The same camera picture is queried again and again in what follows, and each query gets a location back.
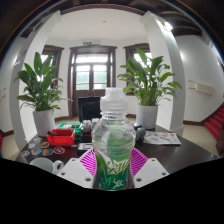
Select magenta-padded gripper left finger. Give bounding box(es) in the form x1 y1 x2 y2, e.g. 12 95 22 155
57 148 98 189

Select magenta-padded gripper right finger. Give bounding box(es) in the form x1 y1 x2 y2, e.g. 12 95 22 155
128 148 170 189

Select clear green-label drink bottle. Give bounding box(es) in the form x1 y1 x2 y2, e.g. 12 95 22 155
90 87 137 192

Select flat black device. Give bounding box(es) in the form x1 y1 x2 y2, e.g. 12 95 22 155
77 142 94 156

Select maroon round sticker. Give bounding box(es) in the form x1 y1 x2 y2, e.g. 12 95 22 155
53 146 66 155

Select white mug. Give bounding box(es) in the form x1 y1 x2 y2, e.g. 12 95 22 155
28 157 65 175

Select printed leaflet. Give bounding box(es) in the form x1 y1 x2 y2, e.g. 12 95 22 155
143 130 182 146

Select red box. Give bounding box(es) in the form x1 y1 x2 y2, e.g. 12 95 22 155
45 128 77 148

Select grey dumbbell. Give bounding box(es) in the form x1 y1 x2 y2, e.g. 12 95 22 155
133 124 147 144

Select blue round sticker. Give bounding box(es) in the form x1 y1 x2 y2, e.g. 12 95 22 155
30 147 43 157

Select green box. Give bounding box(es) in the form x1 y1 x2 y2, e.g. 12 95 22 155
57 122 84 134

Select brown tray of small jars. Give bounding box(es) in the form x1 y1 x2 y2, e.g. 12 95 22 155
81 118 101 143

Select green plant in white pot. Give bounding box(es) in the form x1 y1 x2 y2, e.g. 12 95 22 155
13 51 69 138
117 47 184 130

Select black chair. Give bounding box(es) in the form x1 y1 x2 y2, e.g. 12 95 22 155
77 96 102 123

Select red carpeted staircase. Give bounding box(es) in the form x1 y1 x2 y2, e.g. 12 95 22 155
203 103 224 143

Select dark wooden double door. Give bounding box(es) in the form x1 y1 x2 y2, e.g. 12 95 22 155
67 44 118 118

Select dark-framed window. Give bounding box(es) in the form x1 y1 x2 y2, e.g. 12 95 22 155
39 44 65 81
123 43 152 96

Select pillar lamp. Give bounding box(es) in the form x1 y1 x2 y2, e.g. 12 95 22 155
163 20 174 33

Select white wall radiator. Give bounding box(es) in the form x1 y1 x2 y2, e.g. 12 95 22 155
0 87 8 101
188 79 216 96

